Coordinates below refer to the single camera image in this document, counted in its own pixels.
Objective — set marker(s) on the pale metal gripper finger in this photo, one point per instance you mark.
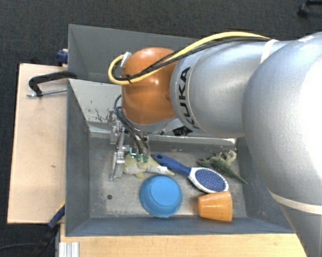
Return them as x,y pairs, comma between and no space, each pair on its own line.
116,133
118,166

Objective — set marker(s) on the pale green plush toy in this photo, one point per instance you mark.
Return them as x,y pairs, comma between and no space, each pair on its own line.
135,167

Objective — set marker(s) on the grey metal bin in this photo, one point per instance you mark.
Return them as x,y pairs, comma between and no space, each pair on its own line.
113,198

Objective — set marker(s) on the blue bowl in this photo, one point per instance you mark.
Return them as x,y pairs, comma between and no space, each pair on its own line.
160,197

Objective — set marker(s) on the pale wood flat board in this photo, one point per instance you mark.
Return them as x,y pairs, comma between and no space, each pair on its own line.
40,150

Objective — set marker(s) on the blue and white brush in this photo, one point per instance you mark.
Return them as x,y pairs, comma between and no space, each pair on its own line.
209,179

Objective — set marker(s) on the green toy dinosaur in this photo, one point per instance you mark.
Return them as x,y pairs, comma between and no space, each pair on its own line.
224,164

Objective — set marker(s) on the orange cup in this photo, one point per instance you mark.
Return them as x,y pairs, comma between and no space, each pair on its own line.
217,206

